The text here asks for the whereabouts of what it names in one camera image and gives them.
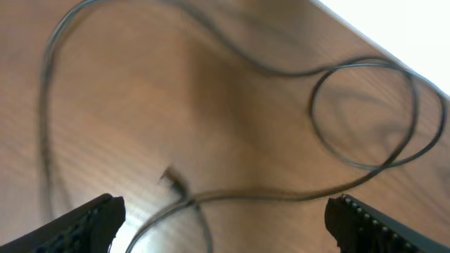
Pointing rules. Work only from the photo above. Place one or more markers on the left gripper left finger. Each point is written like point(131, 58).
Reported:
point(90, 228)

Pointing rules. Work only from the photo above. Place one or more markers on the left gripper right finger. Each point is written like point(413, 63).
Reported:
point(359, 228)

